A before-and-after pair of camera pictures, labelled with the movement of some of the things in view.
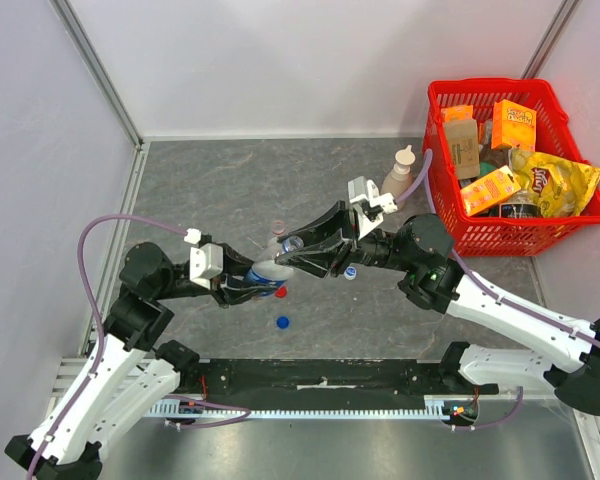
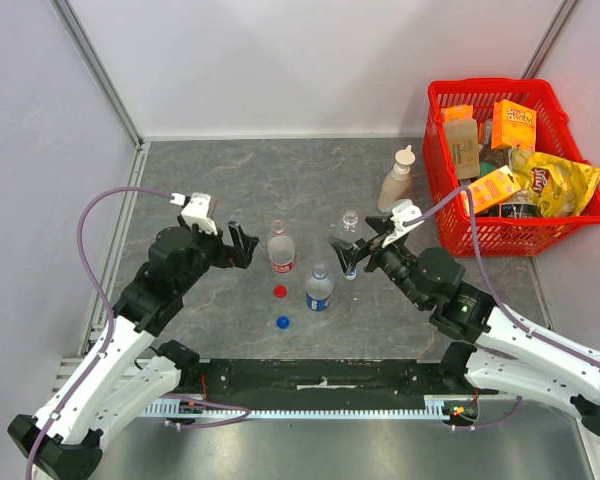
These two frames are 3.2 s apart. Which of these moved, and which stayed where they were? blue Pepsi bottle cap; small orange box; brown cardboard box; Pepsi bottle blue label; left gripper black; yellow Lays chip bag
Moved: left gripper black; Pepsi bottle blue label
Stayed: blue Pepsi bottle cap; brown cardboard box; small orange box; yellow Lays chip bag
